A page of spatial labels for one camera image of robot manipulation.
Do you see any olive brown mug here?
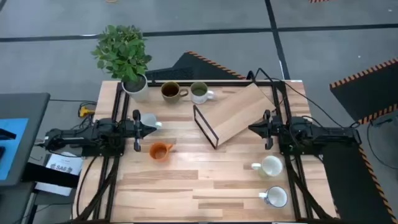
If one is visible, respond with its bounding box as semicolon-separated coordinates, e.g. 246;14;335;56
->
160;81;190;105

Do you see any black hazard-striped triangular floor mat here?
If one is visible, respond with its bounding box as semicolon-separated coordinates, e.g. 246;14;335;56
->
145;50;248;81

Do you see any pale green mug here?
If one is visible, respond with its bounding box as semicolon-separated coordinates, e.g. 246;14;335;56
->
251;155;284;179

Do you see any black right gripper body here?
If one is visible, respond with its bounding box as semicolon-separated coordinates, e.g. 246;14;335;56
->
263;109;282;151

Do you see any black aluminium extrusion frame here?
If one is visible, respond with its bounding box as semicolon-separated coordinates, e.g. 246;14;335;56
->
270;80;335;222
74;81;131;222

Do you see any white printed booklet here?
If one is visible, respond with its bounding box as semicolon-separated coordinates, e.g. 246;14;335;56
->
45;151;84;176

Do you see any white enamel mug blue rim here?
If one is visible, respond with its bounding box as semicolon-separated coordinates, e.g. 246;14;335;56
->
258;185;289;208

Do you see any black floor cable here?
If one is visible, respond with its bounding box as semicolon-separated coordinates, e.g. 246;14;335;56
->
366;119;398;171

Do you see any black aluminium crossbar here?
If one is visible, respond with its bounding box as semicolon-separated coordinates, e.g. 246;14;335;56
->
146;80;280;88

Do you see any pale blue mug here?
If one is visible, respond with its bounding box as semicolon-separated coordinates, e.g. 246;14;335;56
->
141;113;163;130

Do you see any white paper sheet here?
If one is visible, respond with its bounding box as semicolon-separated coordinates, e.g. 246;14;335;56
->
34;182;73;197

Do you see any white mug green inside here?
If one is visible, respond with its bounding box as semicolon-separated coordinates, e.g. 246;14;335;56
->
190;82;216;105

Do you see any orange mug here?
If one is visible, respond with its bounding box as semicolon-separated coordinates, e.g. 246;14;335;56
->
149;142;174;162

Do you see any green plant in white pot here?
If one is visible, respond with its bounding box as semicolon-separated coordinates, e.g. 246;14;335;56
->
90;24;153;103

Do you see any wooden shelf riser black frame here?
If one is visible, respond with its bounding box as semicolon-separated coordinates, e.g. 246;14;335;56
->
192;82;277;150

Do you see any grey desk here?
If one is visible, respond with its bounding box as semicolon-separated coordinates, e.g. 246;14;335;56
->
0;92;51;187

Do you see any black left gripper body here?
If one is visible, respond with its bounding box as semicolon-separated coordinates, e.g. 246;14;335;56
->
124;109;143;152

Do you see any blue desk pad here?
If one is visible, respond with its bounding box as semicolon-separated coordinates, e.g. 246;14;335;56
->
0;117;29;181

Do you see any yellow cable plug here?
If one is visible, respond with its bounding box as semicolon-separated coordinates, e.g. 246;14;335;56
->
78;105;96;118

